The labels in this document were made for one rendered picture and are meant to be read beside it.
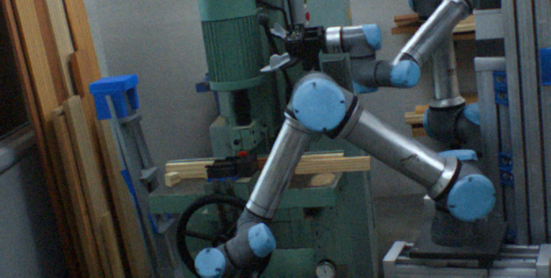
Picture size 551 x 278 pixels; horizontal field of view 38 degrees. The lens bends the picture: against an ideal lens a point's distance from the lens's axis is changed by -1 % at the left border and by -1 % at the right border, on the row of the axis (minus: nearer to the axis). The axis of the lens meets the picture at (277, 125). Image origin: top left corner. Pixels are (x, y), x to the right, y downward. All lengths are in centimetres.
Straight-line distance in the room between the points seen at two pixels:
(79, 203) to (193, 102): 145
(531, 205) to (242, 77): 92
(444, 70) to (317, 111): 84
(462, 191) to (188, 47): 332
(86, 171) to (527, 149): 229
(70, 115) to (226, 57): 150
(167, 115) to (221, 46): 270
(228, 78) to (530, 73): 90
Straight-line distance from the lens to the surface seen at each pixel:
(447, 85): 262
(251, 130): 256
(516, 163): 224
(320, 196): 244
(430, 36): 234
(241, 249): 198
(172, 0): 504
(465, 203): 195
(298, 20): 278
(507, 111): 226
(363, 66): 233
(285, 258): 254
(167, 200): 259
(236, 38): 248
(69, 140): 388
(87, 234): 395
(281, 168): 204
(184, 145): 518
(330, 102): 184
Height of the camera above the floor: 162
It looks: 13 degrees down
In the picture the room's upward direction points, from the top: 8 degrees counter-clockwise
